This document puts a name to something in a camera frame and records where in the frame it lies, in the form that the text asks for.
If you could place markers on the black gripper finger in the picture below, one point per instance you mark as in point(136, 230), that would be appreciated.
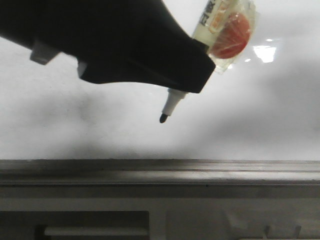
point(112, 40)

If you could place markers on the white black whiteboard marker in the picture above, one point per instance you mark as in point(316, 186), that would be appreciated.
point(205, 35)

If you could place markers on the red round magnet taped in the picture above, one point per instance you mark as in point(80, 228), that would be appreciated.
point(232, 26)

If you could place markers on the white whiteboard surface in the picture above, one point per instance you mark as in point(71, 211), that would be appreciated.
point(265, 106)

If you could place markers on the grey aluminium whiteboard frame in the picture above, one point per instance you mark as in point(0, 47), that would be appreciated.
point(158, 172)

